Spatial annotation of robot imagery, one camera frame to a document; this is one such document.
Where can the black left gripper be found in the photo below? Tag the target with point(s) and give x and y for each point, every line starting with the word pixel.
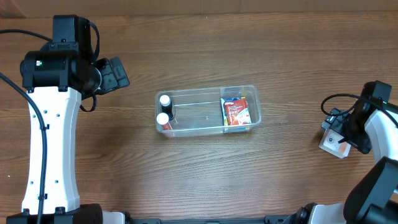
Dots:
pixel 115 74

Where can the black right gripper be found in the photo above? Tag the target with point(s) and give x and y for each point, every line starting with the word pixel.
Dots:
pixel 329 121

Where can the white Hansaplast plaster box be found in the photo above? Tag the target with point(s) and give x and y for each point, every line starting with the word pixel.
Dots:
pixel 330 143

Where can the black bottle white cap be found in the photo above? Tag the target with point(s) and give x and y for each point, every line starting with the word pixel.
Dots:
pixel 167 106

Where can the orange tube white cap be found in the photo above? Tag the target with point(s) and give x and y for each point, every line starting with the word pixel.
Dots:
pixel 164 122

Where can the red medicine box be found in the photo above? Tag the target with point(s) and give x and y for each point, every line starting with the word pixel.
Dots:
pixel 237 112

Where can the blue VapoDrops box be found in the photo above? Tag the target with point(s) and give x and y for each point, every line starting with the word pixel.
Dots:
pixel 223 109

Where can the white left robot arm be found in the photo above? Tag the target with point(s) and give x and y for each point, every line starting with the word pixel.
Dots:
pixel 54 84

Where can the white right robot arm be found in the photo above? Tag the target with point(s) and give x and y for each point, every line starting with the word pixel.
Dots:
pixel 370 125

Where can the clear plastic container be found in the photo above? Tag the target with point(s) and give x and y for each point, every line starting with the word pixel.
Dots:
pixel 207 111

